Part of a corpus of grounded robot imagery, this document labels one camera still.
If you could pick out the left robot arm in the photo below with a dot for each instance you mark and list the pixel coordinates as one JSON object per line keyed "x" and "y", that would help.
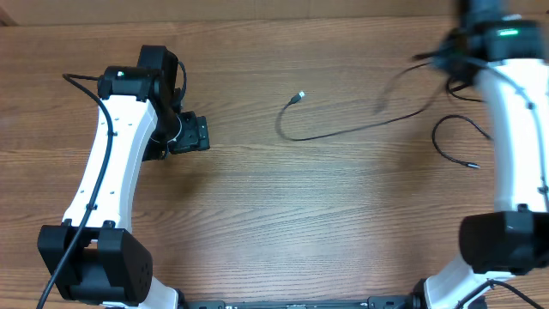
{"x": 92, "y": 255}

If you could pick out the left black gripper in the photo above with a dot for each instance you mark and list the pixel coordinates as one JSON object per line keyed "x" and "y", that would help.
{"x": 196, "y": 134}

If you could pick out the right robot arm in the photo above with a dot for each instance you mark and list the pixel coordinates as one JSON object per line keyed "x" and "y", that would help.
{"x": 503, "y": 56}

